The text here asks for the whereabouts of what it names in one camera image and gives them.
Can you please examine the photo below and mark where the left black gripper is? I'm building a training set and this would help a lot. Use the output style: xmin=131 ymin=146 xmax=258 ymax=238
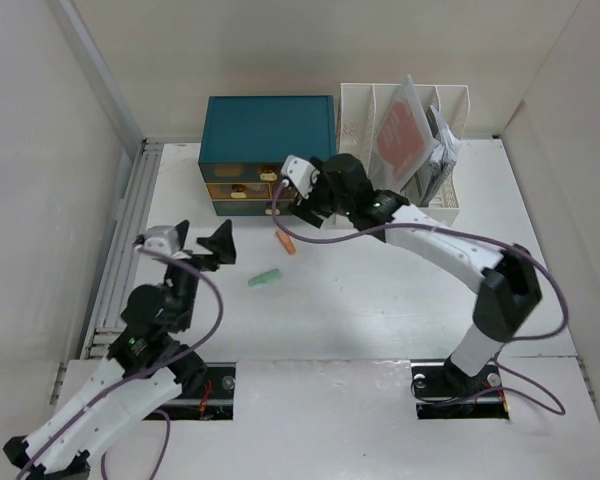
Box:
xmin=165 ymin=218 xmax=235 ymax=329

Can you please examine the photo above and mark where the orange highlighter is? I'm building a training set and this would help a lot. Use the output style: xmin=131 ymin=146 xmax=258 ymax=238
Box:
xmin=275 ymin=231 xmax=296 ymax=255

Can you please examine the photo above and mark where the pale green highlighter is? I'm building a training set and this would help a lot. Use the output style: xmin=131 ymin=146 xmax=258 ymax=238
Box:
xmin=248 ymin=269 xmax=282 ymax=288

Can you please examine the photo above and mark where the red booklet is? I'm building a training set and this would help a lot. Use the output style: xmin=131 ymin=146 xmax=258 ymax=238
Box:
xmin=368 ymin=76 xmax=439 ymax=193

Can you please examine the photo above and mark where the grey setup guide manual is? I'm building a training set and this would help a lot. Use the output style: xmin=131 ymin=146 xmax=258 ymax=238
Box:
xmin=402 ymin=106 xmax=461 ymax=207

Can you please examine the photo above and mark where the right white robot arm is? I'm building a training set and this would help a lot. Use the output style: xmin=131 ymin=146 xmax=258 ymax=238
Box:
xmin=282 ymin=154 xmax=542 ymax=397

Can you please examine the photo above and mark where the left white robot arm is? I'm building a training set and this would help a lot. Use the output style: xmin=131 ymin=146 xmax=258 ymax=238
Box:
xmin=3 ymin=220 xmax=237 ymax=479

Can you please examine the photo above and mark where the teal desktop drawer cabinet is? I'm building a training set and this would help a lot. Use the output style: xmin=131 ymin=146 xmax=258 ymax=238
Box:
xmin=198 ymin=95 xmax=337 ymax=216

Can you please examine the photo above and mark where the white file organizer rack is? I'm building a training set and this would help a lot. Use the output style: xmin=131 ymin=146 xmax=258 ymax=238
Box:
xmin=337 ymin=83 xmax=470 ymax=226

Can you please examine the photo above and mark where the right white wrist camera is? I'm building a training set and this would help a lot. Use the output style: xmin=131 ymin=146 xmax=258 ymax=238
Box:
xmin=281 ymin=155 xmax=320 ymax=199

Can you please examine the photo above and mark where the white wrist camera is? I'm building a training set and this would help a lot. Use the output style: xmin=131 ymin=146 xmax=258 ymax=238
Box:
xmin=281 ymin=155 xmax=320 ymax=199
xmin=134 ymin=225 xmax=181 ymax=257

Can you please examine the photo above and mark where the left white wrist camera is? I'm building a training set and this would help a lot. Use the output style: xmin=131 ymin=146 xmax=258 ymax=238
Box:
xmin=134 ymin=225 xmax=181 ymax=257

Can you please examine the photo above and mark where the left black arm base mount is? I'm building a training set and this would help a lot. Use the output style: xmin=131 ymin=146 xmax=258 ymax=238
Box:
xmin=160 ymin=363 xmax=236 ymax=421

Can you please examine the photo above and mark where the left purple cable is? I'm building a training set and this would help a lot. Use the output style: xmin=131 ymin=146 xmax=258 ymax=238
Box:
xmin=14 ymin=244 xmax=226 ymax=480

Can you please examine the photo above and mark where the purple cable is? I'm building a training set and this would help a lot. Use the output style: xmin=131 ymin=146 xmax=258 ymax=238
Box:
xmin=270 ymin=179 xmax=569 ymax=417
xmin=14 ymin=244 xmax=226 ymax=480

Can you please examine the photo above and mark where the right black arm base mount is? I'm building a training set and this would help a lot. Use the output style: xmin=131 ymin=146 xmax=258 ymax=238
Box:
xmin=410 ymin=360 xmax=509 ymax=420

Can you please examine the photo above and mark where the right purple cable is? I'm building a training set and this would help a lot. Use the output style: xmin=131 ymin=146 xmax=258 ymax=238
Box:
xmin=270 ymin=179 xmax=569 ymax=417

